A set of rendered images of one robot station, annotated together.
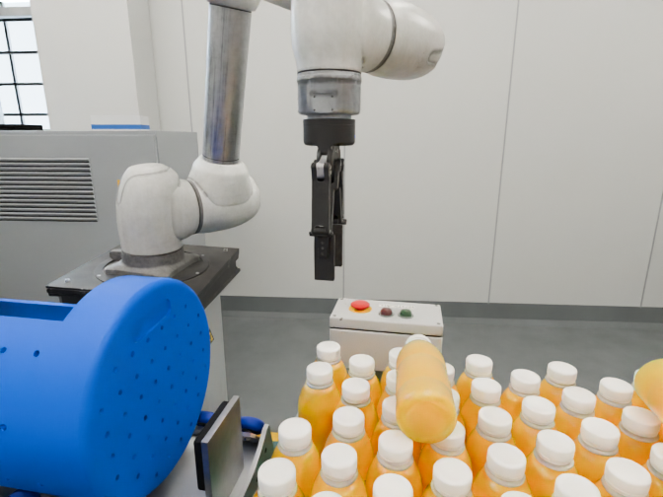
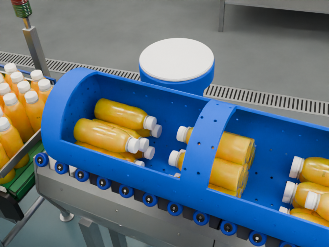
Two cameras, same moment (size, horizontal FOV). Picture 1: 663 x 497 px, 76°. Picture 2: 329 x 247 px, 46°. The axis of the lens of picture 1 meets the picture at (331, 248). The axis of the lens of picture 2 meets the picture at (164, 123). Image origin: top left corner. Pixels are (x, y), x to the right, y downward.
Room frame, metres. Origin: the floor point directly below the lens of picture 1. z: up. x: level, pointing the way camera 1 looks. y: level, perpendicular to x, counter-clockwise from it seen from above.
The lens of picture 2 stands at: (1.25, 0.73, 1.83)
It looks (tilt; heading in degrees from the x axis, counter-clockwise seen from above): 43 degrees down; 197
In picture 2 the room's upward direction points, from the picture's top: 4 degrees counter-clockwise
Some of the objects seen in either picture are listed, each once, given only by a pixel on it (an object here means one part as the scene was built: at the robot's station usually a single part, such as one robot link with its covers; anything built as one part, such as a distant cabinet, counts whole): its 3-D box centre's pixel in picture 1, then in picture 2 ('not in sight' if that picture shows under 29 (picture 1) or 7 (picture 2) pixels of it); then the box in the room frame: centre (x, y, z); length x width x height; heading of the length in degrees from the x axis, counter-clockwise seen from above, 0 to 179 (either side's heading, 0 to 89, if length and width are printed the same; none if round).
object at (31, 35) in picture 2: not in sight; (60, 128); (0.07, -0.16, 0.55); 0.04 x 0.04 x 1.10; 79
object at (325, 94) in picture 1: (329, 97); not in sight; (0.63, 0.00, 1.47); 0.09 x 0.09 x 0.06
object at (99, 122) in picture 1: (120, 123); not in sight; (2.26, 1.08, 1.48); 0.24 x 0.12 x 0.08; 94
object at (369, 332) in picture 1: (386, 334); not in sight; (0.74, -0.10, 1.05); 0.20 x 0.10 x 0.10; 79
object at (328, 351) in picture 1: (328, 351); not in sight; (0.63, 0.00, 1.07); 0.04 x 0.04 x 0.02
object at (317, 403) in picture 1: (320, 424); (11, 144); (0.57, 0.02, 0.98); 0.07 x 0.07 x 0.17
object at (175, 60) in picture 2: not in sight; (176, 58); (0.08, 0.44, 1.03); 0.28 x 0.28 x 0.01
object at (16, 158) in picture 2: not in sight; (42, 131); (0.48, 0.07, 0.96); 0.40 x 0.01 x 0.03; 169
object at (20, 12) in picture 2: not in sight; (22, 7); (0.07, -0.16, 1.18); 0.06 x 0.06 x 0.05
